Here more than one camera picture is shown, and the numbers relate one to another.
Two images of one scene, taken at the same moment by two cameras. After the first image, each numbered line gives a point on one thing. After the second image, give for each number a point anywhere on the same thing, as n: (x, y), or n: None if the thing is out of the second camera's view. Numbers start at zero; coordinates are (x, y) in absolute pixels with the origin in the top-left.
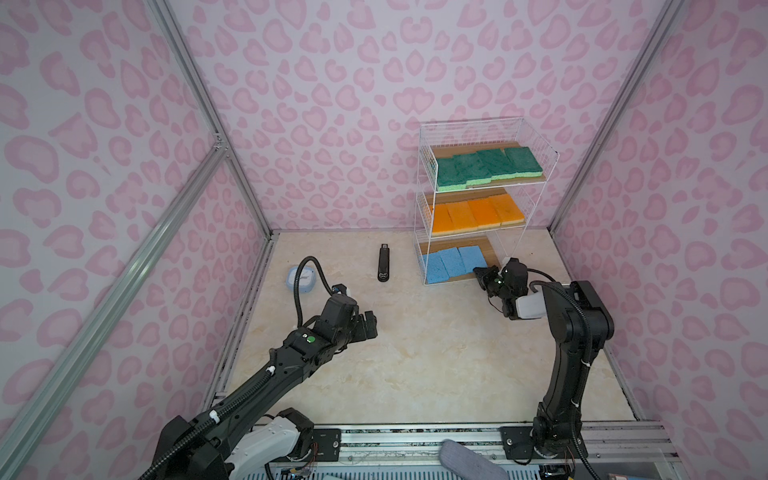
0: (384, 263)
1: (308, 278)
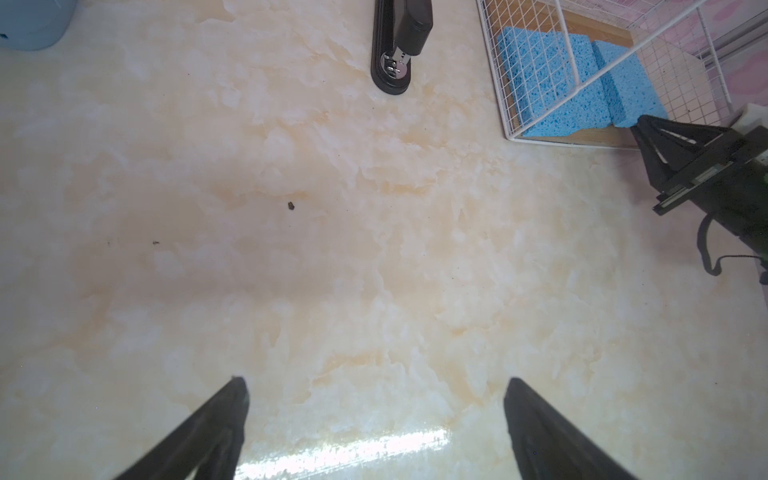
0: (399, 30)
1: (33, 25)
